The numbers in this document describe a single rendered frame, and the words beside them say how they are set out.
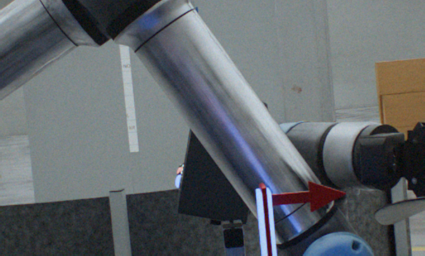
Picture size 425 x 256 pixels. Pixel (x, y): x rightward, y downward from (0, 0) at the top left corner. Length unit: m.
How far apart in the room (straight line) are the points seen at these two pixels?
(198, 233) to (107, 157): 4.57
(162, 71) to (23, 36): 0.21
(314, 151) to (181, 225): 1.45
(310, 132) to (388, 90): 7.69
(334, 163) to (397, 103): 7.75
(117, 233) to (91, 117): 4.64
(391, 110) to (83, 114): 3.48
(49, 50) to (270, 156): 0.30
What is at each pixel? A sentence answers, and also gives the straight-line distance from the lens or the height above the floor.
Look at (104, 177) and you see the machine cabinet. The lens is 6.87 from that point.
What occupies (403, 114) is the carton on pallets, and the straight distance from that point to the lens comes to 8.60.
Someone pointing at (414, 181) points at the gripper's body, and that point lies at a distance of 0.79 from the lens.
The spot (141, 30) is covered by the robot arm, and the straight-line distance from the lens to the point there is 0.75.
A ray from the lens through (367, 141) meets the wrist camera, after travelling 0.72.
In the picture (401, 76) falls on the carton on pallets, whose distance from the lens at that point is 8.57.
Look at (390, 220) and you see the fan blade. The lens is 0.72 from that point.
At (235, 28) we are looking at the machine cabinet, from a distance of 6.55.
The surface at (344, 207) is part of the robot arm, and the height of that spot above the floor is 1.11.
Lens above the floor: 1.28
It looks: 3 degrees down
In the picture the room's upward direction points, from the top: 5 degrees counter-clockwise
